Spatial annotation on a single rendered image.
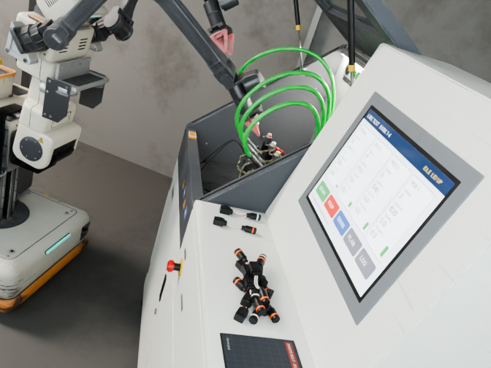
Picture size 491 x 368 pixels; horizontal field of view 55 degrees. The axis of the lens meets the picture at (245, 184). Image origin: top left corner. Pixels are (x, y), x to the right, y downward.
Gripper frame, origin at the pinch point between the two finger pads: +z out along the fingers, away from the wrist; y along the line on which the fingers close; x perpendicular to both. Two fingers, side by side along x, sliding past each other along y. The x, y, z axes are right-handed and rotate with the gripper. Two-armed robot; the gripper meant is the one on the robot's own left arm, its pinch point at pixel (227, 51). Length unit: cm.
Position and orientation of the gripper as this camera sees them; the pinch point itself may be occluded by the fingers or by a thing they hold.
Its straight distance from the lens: 184.1
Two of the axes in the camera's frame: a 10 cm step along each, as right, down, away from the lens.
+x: -8.8, 3.3, 3.4
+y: 3.4, -0.7, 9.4
